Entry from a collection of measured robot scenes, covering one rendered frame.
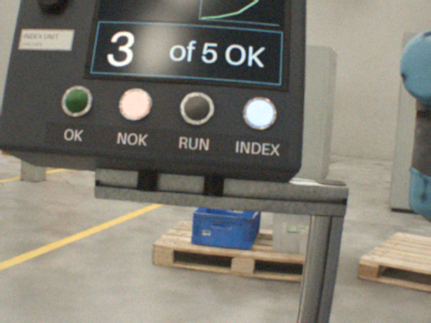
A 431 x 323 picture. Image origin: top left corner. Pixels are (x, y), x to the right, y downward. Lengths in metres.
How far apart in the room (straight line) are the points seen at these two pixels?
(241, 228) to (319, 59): 4.66
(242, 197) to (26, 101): 0.22
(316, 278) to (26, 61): 0.34
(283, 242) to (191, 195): 3.23
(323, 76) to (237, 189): 7.52
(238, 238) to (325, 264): 3.20
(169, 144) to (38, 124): 0.11
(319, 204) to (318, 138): 7.50
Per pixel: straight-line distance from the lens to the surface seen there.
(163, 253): 3.77
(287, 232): 3.73
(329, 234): 0.55
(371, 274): 3.84
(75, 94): 0.47
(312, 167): 8.07
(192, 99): 0.46
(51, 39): 0.50
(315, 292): 0.56
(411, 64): 0.58
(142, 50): 0.48
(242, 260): 3.67
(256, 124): 0.46
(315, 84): 8.04
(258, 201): 0.53
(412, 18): 13.26
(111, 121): 0.47
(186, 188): 0.53
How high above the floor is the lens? 1.13
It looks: 6 degrees down
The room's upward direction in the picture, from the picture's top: 4 degrees clockwise
